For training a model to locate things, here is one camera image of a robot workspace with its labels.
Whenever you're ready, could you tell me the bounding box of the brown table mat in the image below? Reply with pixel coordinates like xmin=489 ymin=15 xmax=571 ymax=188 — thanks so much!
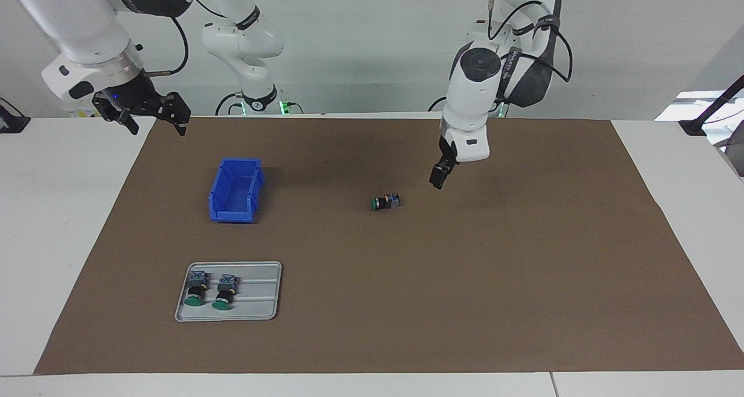
xmin=34 ymin=116 xmax=744 ymax=375

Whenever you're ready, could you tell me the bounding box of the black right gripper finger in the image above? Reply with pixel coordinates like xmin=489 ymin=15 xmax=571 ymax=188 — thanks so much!
xmin=92 ymin=94 xmax=139 ymax=136
xmin=152 ymin=92 xmax=191 ymax=137

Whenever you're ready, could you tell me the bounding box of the green push button switch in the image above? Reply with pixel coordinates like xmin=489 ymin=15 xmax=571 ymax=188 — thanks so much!
xmin=370 ymin=192 xmax=402 ymax=212
xmin=212 ymin=274 xmax=239 ymax=311
xmin=184 ymin=270 xmax=210 ymax=307

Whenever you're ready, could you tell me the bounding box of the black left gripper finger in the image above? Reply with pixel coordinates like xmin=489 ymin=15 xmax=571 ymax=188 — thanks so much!
xmin=429 ymin=158 xmax=457 ymax=191

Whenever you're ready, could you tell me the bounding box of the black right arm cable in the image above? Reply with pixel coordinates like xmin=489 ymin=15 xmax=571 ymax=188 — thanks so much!
xmin=142 ymin=16 xmax=190 ymax=77

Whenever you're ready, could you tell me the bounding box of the black clamp stand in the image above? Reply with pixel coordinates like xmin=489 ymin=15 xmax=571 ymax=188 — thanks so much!
xmin=679 ymin=74 xmax=744 ymax=136
xmin=0 ymin=98 xmax=31 ymax=134

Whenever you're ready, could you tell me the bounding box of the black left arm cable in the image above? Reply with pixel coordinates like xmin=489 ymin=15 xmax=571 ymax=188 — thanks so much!
xmin=487 ymin=0 xmax=574 ymax=85

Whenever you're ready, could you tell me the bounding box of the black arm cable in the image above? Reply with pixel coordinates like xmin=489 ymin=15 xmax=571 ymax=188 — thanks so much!
xmin=487 ymin=0 xmax=574 ymax=85
xmin=142 ymin=16 xmax=190 ymax=77

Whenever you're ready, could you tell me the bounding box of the blue plastic bin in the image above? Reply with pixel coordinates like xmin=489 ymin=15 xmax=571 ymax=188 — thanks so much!
xmin=208 ymin=158 xmax=265 ymax=224

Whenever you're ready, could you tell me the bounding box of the grey metal tray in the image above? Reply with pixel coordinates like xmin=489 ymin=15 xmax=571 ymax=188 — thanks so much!
xmin=174 ymin=261 xmax=283 ymax=323

